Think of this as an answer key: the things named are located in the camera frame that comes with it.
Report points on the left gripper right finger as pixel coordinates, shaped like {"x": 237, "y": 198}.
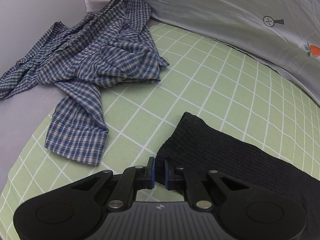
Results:
{"x": 189, "y": 183}

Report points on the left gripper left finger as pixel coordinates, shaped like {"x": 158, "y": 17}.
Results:
{"x": 129, "y": 183}

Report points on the black ribbed knit garment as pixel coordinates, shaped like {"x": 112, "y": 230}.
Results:
{"x": 195, "y": 145}

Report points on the green grid bed sheet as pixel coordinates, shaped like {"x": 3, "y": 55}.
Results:
{"x": 228, "y": 89}

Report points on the blue plaid shirt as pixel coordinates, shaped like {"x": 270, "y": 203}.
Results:
{"x": 105, "y": 49}

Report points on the grey carrot print pillow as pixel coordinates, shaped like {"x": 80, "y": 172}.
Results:
{"x": 281, "y": 33}

